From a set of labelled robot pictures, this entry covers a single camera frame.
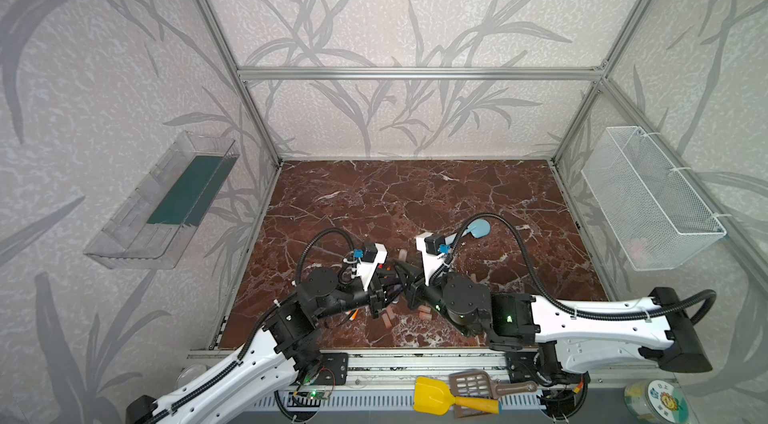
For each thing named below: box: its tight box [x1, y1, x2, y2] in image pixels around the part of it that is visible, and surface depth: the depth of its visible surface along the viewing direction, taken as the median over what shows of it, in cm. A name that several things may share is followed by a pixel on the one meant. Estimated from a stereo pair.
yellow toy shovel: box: [414, 376, 501, 416], surface depth 71 cm
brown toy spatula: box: [449, 370, 538, 399], surface depth 72 cm
